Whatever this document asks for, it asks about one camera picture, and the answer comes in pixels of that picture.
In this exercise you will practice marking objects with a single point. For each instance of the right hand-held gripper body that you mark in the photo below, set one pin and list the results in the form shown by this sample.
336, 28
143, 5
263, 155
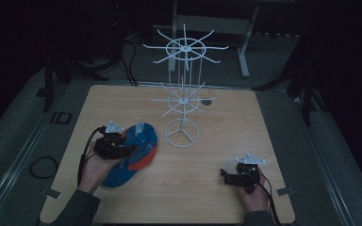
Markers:
248, 174

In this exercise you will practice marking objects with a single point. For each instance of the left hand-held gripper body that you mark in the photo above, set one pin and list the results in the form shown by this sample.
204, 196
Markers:
108, 147

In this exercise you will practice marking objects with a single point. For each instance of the person's right hand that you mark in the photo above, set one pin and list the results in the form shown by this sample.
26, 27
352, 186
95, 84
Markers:
255, 197

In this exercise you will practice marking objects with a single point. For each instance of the person's left hand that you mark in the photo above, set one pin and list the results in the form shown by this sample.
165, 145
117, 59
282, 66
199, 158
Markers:
94, 171

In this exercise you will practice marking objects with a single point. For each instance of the grey tape piece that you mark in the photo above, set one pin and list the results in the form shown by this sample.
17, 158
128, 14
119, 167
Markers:
285, 191
53, 193

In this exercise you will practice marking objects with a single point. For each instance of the small dark round disc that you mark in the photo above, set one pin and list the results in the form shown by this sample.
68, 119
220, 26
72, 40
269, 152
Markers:
206, 101

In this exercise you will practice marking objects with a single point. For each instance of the black tripod stand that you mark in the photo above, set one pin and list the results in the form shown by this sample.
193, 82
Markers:
48, 84
308, 94

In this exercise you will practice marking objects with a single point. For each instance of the black rectangular floor bracket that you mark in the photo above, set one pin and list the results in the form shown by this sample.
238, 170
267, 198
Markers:
61, 117

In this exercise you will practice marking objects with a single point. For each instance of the white metal desk frame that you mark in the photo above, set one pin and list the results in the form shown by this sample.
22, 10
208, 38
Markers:
245, 47

